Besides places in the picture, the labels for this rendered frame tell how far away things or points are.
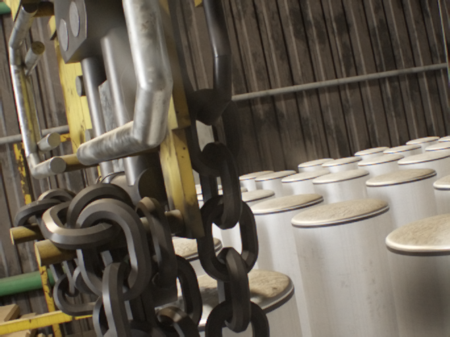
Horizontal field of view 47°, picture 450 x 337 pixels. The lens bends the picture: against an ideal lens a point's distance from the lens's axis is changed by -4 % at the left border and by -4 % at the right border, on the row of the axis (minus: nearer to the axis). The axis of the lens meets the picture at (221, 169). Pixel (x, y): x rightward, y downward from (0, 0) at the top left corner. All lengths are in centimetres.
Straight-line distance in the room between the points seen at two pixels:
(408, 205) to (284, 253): 30
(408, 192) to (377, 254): 37
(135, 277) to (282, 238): 79
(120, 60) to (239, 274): 18
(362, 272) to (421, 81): 561
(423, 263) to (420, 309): 5
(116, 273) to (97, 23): 19
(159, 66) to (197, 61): 521
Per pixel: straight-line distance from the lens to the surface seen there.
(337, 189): 151
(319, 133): 573
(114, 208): 33
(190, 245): 80
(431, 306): 60
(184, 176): 36
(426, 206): 124
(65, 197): 54
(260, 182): 208
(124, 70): 41
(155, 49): 24
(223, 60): 36
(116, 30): 41
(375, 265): 87
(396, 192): 122
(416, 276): 60
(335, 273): 86
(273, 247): 112
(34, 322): 276
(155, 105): 25
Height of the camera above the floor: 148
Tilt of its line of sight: 2 degrees down
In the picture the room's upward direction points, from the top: 11 degrees counter-clockwise
